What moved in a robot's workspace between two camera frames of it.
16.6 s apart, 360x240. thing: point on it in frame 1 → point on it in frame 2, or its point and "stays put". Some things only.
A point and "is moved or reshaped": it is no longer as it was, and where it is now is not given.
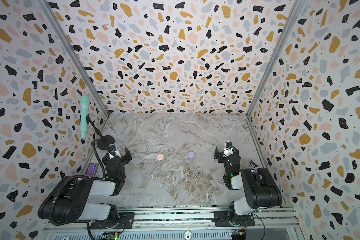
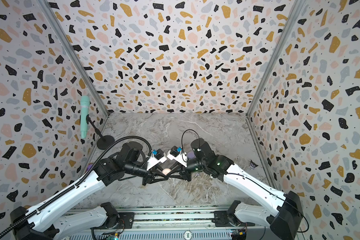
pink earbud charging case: [160, 157] is moved or reshaped
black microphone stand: [104, 141] stays put
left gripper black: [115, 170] → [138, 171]
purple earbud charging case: [191, 155] stays put
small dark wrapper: [253, 164] stays put
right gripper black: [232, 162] → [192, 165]
